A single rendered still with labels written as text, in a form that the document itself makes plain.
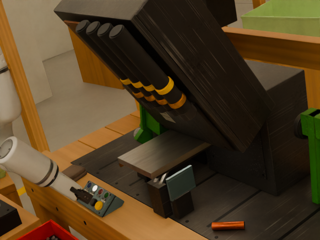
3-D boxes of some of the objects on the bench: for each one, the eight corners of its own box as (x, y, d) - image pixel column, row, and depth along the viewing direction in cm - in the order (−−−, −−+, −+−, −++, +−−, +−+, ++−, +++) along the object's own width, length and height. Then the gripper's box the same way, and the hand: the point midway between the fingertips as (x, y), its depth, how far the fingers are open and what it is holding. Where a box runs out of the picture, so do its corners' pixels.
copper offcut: (245, 225, 154) (244, 219, 153) (244, 230, 152) (243, 224, 151) (213, 226, 156) (212, 220, 155) (212, 231, 154) (211, 225, 153)
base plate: (300, 295, 129) (299, 288, 128) (71, 166, 213) (69, 162, 212) (399, 209, 150) (398, 203, 149) (155, 123, 234) (154, 118, 233)
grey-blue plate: (177, 221, 162) (168, 180, 157) (173, 218, 164) (164, 178, 158) (201, 205, 167) (193, 165, 161) (196, 203, 169) (188, 164, 163)
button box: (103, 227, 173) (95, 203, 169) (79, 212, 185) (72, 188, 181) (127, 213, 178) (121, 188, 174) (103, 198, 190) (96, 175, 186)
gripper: (65, 169, 154) (108, 196, 165) (41, 155, 165) (83, 181, 177) (50, 192, 152) (95, 218, 164) (27, 176, 164) (71, 202, 175)
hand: (85, 196), depth 169 cm, fingers closed
